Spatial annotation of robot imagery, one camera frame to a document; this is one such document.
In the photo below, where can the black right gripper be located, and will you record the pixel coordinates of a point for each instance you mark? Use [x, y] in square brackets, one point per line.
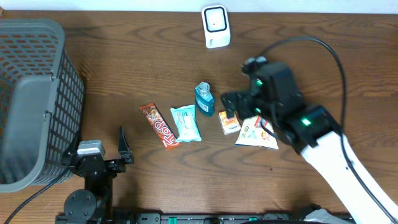
[228, 102]

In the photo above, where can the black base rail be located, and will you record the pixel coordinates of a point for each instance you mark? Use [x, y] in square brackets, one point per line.
[155, 218]

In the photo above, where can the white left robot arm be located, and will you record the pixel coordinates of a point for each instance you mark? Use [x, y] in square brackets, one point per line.
[94, 203]

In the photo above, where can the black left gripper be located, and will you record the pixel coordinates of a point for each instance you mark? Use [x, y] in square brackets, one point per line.
[117, 167]

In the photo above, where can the light green wet wipes pack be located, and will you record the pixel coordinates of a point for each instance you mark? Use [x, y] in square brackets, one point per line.
[185, 121]

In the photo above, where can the teal mouthwash bottle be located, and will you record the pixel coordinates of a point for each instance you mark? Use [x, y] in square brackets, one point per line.
[204, 99]

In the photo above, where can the white barcode scanner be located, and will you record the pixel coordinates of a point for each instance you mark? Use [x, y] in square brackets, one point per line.
[216, 26]

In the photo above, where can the dark grey plastic basket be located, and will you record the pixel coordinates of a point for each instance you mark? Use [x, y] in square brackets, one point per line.
[42, 98]

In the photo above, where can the red snack package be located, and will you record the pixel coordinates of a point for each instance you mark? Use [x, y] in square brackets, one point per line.
[160, 126]

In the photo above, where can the yellow white snack bag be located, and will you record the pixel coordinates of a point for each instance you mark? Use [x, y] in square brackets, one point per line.
[252, 134]

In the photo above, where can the orange tissue pack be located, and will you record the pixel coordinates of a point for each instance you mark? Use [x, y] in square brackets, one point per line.
[229, 125]

